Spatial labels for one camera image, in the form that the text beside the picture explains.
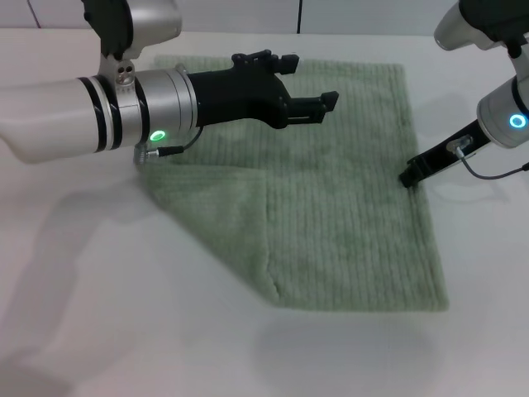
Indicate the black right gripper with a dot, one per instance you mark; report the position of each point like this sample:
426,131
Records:
450,153

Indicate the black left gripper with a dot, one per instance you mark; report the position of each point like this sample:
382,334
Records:
239,95

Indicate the light green ribbed towel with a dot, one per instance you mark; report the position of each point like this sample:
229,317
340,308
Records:
330,227

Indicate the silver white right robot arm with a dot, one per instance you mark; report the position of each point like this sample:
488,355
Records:
496,107

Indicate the black vertical wall strip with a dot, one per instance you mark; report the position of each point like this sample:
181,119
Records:
299,16

